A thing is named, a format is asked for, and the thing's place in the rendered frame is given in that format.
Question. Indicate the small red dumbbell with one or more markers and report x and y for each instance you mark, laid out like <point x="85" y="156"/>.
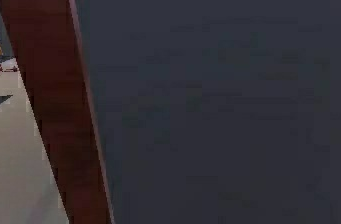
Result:
<point x="6" y="69"/>

